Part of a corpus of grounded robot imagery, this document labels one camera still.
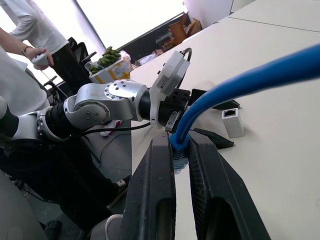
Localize white foam box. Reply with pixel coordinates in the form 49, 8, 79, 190
84, 56, 132, 85

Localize person's bare hand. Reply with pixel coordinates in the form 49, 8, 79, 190
24, 46, 55, 70

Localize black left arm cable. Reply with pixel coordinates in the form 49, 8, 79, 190
74, 47, 193, 138

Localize grey robot torso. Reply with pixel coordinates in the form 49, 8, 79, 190
0, 169, 49, 240

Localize white ethernet coupler adapter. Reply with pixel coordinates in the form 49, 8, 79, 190
221, 108, 245, 139

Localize brown cardboard boxes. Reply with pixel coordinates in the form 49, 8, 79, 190
154, 12, 204, 51

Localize green banana bunch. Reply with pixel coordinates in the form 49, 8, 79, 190
97, 46, 121, 68
88, 63, 102, 75

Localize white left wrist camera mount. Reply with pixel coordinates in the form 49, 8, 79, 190
149, 49, 191, 130

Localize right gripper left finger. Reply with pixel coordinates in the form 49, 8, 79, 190
119, 132, 177, 240

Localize black office chair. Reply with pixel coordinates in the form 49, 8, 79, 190
43, 36, 99, 98

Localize white handheld controller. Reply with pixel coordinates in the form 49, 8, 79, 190
31, 53, 49, 66

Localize blue Ethernet cable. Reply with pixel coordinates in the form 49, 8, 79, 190
168, 42, 320, 176

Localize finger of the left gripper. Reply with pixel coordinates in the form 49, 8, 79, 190
191, 88, 241, 110
191, 127, 235, 150

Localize seated person in white shirt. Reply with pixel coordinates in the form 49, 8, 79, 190
0, 46, 133, 232

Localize standing person in white shirt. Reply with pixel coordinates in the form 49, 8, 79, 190
0, 0, 92, 101

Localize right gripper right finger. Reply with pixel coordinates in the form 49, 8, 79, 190
187, 132, 272, 240

